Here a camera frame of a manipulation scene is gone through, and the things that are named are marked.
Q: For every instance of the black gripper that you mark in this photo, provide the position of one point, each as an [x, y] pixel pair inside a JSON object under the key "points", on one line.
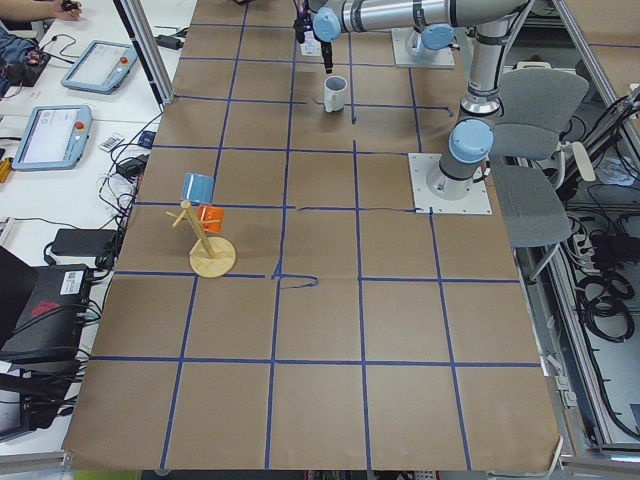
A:
{"points": [[326, 52]]}

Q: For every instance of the blue white milk carton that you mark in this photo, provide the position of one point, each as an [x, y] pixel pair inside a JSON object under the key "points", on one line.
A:
{"points": [[310, 47]]}

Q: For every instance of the white mug grey inside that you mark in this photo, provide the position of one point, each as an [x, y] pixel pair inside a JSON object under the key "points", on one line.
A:
{"points": [[335, 89]]}

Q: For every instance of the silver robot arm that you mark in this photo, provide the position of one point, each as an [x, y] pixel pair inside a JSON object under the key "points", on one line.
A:
{"points": [[495, 22], [430, 39]]}

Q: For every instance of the person's hand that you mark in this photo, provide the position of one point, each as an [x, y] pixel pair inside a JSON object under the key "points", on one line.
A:
{"points": [[67, 10]]}

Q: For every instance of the blue mug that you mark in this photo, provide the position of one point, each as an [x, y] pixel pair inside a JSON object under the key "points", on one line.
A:
{"points": [[198, 188]]}

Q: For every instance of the orange mug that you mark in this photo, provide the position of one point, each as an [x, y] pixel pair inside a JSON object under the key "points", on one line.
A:
{"points": [[210, 218]]}

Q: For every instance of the grey office chair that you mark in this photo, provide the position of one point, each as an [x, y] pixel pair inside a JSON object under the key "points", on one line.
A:
{"points": [[527, 160]]}

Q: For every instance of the upper blue teach pendant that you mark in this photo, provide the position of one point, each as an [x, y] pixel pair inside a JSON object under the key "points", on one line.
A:
{"points": [[101, 68]]}

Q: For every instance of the blue teach pendant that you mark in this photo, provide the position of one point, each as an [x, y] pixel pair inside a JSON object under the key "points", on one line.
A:
{"points": [[101, 68], [54, 138]]}

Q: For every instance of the small remote control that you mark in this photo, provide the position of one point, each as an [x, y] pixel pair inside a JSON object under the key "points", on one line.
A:
{"points": [[111, 142]]}

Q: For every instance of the lower blue teach pendant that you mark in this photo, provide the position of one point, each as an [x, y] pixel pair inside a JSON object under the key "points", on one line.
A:
{"points": [[54, 138]]}

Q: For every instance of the black power adapter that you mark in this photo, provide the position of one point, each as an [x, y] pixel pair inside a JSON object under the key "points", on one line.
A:
{"points": [[97, 243]]}

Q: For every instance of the black computer box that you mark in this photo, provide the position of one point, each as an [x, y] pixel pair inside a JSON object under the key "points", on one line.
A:
{"points": [[40, 308]]}

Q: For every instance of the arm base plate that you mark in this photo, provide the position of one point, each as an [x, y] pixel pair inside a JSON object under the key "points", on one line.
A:
{"points": [[442, 59], [435, 193]]}

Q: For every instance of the aluminium frame post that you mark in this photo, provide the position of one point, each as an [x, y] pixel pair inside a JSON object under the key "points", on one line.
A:
{"points": [[135, 22]]}

